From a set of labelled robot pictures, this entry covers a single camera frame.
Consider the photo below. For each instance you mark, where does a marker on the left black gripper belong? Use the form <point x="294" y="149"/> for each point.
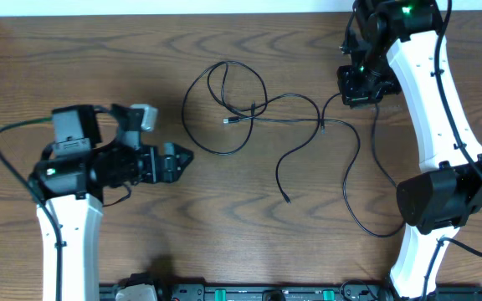
<point x="170" y="170"/>

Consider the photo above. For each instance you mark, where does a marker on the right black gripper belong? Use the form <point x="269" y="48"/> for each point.
<point x="351" y="95"/>

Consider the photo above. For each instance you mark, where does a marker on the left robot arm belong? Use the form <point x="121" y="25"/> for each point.
<point x="93" y="148"/>

